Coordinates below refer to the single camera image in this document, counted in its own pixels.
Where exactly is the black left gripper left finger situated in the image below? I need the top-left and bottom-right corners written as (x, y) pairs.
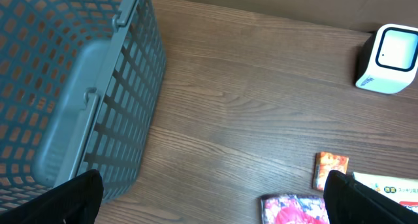
top-left (1, 169), bottom-right (104, 224)

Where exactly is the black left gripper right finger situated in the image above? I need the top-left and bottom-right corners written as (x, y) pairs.
top-left (323, 170), bottom-right (417, 224)

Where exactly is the small orange box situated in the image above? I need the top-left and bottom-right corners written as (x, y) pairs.
top-left (312, 152), bottom-right (349, 191)

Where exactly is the red purple snack packet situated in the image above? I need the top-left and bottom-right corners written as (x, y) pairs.
top-left (260, 194), bottom-right (330, 224)

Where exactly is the gold wet wipes pack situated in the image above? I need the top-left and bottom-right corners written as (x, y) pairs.
top-left (353, 172), bottom-right (418, 213)

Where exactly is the white barcode scanner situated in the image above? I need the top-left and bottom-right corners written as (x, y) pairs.
top-left (355, 24), bottom-right (417, 94)

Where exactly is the grey plastic mesh basket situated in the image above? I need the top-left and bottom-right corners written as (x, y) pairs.
top-left (1, 0), bottom-right (167, 212)

